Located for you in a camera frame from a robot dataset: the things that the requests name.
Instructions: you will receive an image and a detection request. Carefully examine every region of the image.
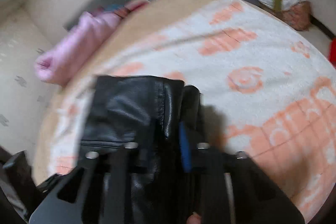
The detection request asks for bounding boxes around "right hand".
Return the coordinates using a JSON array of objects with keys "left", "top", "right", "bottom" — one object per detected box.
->
[{"left": 186, "top": 212, "right": 202, "bottom": 224}]

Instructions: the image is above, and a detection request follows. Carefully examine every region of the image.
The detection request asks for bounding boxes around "white orange patterned blanket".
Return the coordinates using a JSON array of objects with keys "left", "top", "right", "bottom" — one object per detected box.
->
[{"left": 47, "top": 0, "right": 335, "bottom": 221}]

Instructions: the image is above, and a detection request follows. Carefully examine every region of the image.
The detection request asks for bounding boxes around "white wardrobe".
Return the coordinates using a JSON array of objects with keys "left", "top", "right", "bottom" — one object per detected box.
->
[{"left": 0, "top": 8, "right": 56, "bottom": 159}]

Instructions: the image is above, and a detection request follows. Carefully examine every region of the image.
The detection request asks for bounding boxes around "white bag of clothes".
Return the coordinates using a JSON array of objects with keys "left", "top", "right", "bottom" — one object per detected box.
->
[{"left": 258, "top": 0, "right": 311, "bottom": 31}]

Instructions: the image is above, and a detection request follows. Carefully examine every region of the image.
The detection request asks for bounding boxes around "black leather jacket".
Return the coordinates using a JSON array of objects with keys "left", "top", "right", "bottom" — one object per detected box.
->
[{"left": 80, "top": 76, "right": 205, "bottom": 223}]

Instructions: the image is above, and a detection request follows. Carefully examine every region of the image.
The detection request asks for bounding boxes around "red pink pillow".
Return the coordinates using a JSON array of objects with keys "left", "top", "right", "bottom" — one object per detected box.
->
[{"left": 113, "top": 0, "right": 150, "bottom": 18}]

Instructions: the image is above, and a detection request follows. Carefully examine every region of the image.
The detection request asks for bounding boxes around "pink rolled quilt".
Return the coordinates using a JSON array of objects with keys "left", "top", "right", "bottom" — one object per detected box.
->
[{"left": 35, "top": 12, "right": 122, "bottom": 86}]

